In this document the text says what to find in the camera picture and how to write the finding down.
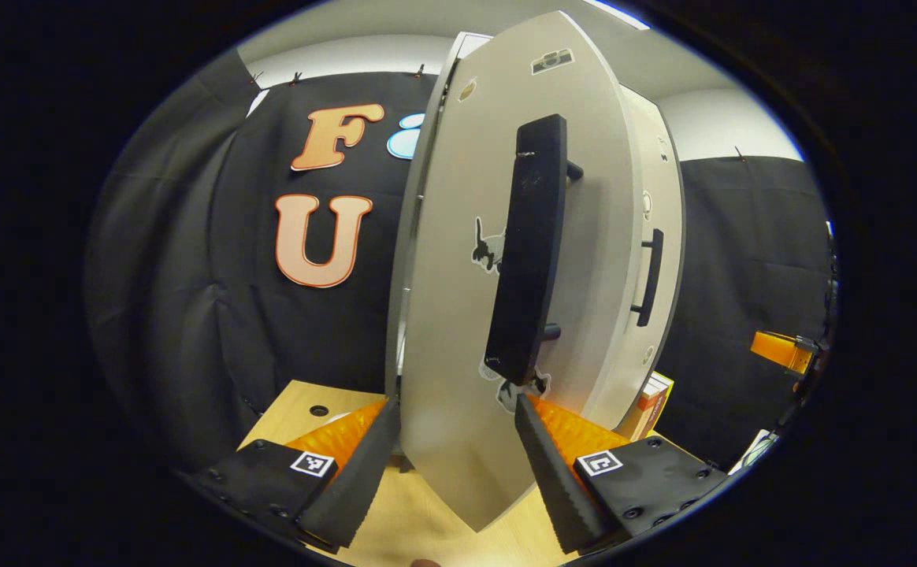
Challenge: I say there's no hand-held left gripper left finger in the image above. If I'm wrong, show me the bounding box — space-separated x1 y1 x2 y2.
191 396 403 554

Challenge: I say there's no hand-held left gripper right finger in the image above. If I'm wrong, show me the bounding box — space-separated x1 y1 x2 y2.
514 392 731 556

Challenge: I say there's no white cabinet door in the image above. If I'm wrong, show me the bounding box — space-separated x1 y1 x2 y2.
585 87 686 432
395 9 637 534

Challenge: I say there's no white shoe cabinet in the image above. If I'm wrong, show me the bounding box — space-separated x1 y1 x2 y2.
384 9 688 535

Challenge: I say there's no black backdrop cloth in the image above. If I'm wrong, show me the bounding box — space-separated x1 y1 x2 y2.
655 156 836 471
84 47 440 473

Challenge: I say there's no white flat packet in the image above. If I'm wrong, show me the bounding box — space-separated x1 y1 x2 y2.
730 429 780 475

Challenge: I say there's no orange white carton box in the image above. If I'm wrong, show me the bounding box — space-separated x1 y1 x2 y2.
614 372 674 442

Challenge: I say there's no black right door handle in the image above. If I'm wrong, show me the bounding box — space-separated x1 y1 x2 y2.
630 228 664 328

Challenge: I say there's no black door handle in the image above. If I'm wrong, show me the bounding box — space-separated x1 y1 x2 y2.
484 114 585 387
630 228 664 328

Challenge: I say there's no black left door handle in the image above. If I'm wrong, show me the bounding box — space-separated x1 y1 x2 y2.
484 114 585 387

